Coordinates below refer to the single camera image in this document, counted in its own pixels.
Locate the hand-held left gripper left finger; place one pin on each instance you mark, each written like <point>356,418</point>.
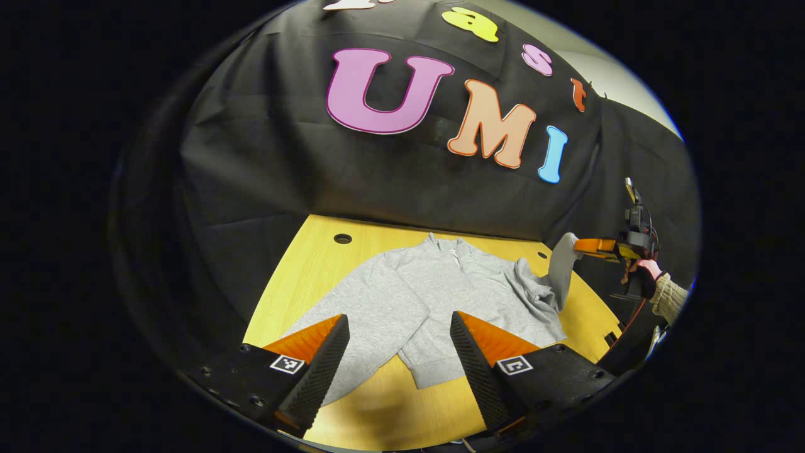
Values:
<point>321,377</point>

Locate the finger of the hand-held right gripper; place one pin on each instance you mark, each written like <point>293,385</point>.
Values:
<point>594,246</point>

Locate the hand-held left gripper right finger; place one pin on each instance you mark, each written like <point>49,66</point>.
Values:
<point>481,377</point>

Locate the grey zip-neck sweatshirt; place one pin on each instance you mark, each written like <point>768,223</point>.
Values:
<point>427,296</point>

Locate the black backdrop cloth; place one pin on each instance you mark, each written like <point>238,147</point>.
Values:
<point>377,182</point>

